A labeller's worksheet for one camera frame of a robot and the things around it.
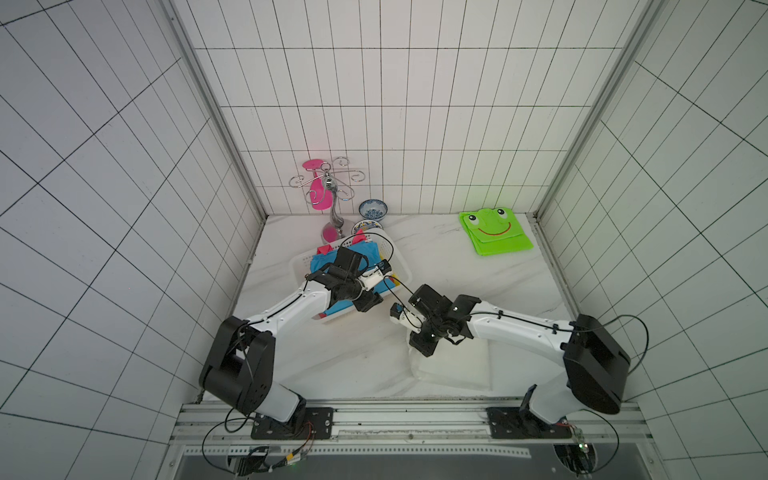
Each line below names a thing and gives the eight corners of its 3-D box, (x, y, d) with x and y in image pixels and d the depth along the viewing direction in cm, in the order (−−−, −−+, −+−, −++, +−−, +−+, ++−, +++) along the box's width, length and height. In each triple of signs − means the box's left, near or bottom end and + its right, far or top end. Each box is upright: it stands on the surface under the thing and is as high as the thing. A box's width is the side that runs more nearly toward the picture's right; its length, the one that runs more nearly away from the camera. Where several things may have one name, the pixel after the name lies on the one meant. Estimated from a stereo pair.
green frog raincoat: (476, 257, 109) (478, 253, 107) (458, 216, 123) (459, 211, 121) (530, 250, 111) (533, 245, 109) (506, 211, 125) (509, 205, 123)
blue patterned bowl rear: (359, 220, 120) (358, 212, 116) (360, 207, 125) (360, 199, 121) (387, 220, 120) (387, 212, 116) (387, 207, 125) (387, 199, 121)
